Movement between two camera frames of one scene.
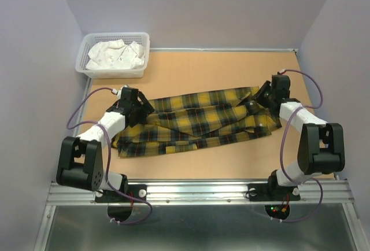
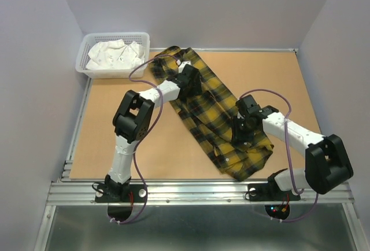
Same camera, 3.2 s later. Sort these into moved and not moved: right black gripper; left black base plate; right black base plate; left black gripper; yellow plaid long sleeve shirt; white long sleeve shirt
Moved: yellow plaid long sleeve shirt; left black gripper; right black gripper
Not moved: right black base plate; left black base plate; white long sleeve shirt
